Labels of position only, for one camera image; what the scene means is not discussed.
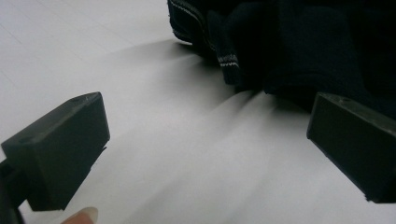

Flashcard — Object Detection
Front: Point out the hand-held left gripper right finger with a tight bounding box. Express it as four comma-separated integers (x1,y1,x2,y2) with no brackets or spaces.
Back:
306,91,396,204

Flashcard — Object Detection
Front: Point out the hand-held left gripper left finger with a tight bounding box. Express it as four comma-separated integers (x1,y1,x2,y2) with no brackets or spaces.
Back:
0,91,111,212

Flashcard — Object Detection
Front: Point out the black sleeveless vest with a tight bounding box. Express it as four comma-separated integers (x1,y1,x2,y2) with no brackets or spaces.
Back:
167,0,396,119

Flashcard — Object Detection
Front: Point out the white table cover sheet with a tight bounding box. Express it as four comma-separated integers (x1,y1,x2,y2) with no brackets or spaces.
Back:
0,0,396,224

